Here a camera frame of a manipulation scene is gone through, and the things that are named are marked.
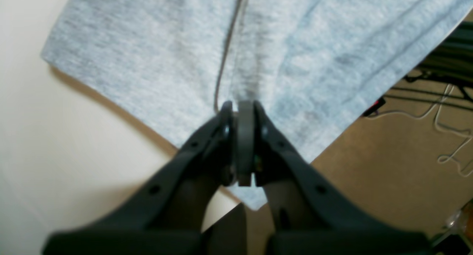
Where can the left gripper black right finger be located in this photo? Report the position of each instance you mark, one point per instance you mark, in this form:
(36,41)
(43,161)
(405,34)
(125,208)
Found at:
(311,217)

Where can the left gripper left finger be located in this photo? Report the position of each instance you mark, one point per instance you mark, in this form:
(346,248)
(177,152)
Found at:
(164,217)

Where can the grey T-shirt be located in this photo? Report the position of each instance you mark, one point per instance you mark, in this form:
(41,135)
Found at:
(315,65)

